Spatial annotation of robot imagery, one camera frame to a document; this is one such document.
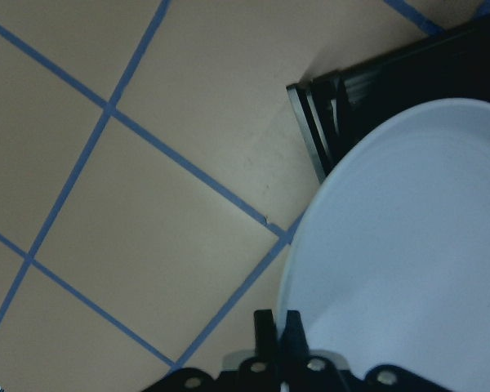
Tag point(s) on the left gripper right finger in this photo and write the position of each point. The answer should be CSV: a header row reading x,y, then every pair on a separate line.
x,y
302,369

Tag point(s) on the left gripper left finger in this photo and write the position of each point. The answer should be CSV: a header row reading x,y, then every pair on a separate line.
x,y
259,372

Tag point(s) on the blue plate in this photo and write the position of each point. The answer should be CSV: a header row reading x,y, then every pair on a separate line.
x,y
391,261

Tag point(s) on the black plate rack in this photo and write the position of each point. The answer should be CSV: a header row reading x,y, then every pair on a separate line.
x,y
336,110

